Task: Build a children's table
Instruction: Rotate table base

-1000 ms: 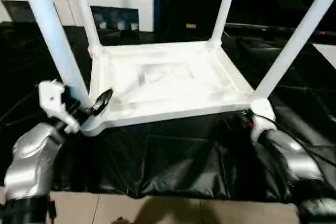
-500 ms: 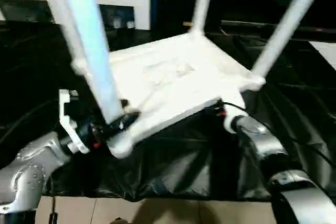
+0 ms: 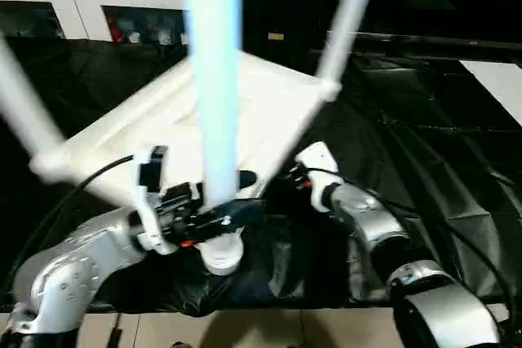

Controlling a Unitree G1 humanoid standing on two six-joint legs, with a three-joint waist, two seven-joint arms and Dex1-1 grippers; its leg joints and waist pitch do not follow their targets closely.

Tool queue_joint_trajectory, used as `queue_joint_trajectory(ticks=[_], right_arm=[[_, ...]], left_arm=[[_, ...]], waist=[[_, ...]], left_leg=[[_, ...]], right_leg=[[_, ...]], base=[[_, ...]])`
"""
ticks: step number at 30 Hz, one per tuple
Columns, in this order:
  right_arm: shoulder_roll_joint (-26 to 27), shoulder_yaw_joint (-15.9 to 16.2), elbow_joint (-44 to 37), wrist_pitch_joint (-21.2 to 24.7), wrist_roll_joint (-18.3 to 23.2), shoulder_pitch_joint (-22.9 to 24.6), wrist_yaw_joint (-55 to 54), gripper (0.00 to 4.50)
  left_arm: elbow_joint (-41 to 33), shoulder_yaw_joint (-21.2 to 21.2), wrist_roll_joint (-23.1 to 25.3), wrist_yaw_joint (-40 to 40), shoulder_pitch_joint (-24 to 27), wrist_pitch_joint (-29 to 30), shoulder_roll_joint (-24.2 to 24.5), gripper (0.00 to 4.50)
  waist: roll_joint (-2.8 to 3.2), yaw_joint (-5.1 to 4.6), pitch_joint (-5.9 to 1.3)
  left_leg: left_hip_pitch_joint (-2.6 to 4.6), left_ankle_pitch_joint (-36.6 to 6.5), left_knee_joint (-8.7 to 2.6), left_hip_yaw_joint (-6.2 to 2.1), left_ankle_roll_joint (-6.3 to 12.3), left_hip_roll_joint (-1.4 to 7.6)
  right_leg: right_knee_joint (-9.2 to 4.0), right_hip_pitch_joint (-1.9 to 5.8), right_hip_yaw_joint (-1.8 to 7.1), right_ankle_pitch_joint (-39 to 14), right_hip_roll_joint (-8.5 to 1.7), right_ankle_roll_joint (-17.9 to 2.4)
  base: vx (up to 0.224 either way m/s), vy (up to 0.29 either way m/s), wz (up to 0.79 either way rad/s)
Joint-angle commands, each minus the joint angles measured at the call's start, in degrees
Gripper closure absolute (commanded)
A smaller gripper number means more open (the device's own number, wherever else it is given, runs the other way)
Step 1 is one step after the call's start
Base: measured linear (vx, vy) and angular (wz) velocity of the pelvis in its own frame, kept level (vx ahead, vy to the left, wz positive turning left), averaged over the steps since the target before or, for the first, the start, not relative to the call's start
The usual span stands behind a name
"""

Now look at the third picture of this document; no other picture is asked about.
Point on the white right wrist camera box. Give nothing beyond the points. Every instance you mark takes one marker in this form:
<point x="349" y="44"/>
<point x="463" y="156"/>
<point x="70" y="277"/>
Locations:
<point x="318" y="160"/>

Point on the black plastic mat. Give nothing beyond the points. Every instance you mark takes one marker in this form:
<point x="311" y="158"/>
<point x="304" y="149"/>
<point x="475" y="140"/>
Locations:
<point x="424" y="160"/>

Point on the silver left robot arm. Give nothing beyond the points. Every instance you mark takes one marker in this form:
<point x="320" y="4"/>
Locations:
<point x="73" y="266"/>

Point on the white flat board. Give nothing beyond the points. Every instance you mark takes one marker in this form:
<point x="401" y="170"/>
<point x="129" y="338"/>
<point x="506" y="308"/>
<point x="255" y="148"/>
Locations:
<point x="497" y="87"/>

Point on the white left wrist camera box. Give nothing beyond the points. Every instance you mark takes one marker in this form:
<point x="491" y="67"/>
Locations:
<point x="151" y="193"/>

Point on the small tan tag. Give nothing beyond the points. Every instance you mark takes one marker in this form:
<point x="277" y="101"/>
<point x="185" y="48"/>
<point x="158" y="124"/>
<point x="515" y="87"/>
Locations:
<point x="276" y="37"/>

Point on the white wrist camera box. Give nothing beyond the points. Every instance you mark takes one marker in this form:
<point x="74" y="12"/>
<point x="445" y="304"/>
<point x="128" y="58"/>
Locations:
<point x="318" y="160"/>
<point x="151" y="193"/>

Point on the white plastic table leg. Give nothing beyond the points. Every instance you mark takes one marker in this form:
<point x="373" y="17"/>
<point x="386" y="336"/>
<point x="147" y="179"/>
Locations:
<point x="214" y="79"/>
<point x="28" y="112"/>
<point x="347" y="14"/>

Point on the white plastic table top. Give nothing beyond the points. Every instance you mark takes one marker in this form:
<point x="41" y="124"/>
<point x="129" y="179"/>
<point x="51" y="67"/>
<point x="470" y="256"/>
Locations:
<point x="269" y="112"/>

